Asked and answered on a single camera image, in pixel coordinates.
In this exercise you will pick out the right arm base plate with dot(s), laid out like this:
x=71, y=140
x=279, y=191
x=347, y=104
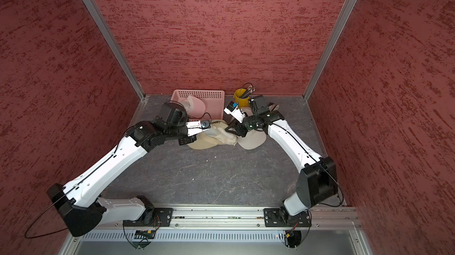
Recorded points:
x=278, y=217

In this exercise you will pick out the beige stapler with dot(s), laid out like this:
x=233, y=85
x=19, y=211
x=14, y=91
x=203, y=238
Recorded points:
x=273, y=107

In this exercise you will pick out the white Colorado baseball cap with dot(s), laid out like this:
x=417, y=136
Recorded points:
x=252, y=140

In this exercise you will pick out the pink plastic basket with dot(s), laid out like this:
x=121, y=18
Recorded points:
x=214, y=100

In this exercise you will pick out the pink cloth in basket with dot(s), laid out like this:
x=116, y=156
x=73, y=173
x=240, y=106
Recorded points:
x=194, y=106

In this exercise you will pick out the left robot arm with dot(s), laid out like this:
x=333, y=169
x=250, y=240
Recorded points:
x=79, y=202

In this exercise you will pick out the left corner aluminium post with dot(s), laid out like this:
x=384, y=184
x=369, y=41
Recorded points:
x=115, y=48

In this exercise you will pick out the corner aluminium post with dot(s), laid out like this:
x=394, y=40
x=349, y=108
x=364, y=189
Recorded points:
x=336, y=32
x=115, y=48

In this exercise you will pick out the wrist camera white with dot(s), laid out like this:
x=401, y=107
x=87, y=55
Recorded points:
x=197, y=127
x=235, y=111

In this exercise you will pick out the beige baseball cap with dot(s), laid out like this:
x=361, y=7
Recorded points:
x=215, y=136

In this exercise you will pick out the yellow pencil cup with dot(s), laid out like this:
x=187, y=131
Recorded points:
x=242, y=102

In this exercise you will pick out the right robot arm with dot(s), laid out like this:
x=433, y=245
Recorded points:
x=317, y=175

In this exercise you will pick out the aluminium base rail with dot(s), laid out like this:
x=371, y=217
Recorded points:
x=226, y=217

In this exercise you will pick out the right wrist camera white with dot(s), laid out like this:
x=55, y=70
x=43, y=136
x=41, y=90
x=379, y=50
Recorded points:
x=235, y=111

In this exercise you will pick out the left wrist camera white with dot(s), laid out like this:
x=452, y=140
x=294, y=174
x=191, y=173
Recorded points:
x=197, y=127

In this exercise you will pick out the right corner aluminium post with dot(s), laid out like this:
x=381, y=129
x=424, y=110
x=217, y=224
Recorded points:
x=336, y=32

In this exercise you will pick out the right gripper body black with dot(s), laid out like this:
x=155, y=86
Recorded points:
x=250, y=122

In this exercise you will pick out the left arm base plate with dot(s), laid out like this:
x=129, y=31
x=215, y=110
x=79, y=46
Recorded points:
x=160, y=217

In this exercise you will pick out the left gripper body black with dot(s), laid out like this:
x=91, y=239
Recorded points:
x=180, y=133

